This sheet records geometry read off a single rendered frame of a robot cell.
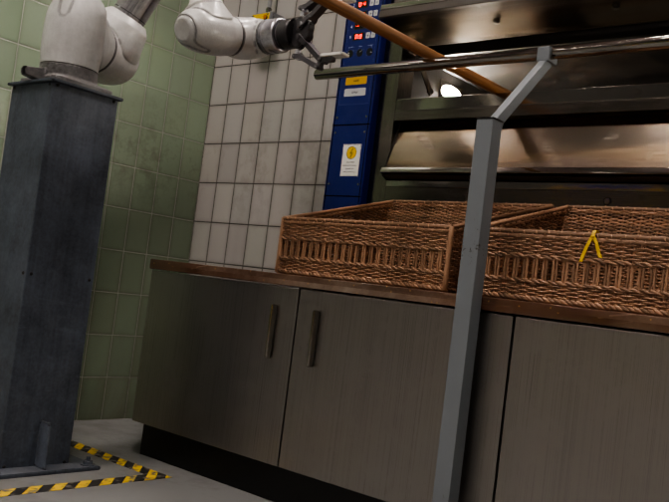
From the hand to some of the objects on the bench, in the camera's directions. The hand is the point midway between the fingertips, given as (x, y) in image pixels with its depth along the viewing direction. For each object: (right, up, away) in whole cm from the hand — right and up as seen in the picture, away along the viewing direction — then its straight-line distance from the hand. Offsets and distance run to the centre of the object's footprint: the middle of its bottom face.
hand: (345, 27), depth 208 cm
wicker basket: (+17, -65, +20) cm, 70 cm away
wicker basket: (+62, -68, -18) cm, 94 cm away
